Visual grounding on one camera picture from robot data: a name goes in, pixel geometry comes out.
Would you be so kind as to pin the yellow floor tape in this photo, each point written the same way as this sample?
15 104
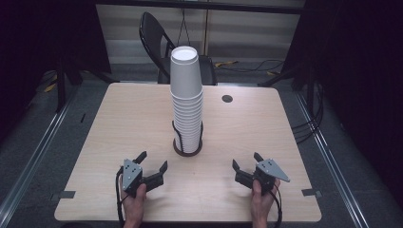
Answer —
50 87
225 63

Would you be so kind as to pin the black metal stand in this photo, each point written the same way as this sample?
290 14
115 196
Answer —
60 91
309 91

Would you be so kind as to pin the grey tape strip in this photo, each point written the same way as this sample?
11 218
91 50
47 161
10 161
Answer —
65 194
311 192

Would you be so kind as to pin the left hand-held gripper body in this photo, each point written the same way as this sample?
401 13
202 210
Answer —
131 175

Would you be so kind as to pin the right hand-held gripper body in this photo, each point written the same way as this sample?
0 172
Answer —
269 169

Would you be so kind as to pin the black folding chair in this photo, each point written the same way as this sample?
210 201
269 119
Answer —
152 34

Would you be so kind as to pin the stack of white paper cups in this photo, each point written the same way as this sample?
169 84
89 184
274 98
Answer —
186 82

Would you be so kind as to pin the person's left hand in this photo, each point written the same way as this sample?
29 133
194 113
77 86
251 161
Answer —
133 207

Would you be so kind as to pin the small black floor strip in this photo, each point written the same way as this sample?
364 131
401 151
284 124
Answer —
83 117

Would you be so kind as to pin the black round table grommet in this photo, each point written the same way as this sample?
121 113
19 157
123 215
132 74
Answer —
227 98

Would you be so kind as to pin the person's right hand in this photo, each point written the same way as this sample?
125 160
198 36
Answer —
261 204

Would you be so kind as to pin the dark curtain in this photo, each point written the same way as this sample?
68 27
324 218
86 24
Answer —
358 63
47 38

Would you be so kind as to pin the metal floor rail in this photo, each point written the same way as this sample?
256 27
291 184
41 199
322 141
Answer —
332 158
34 158

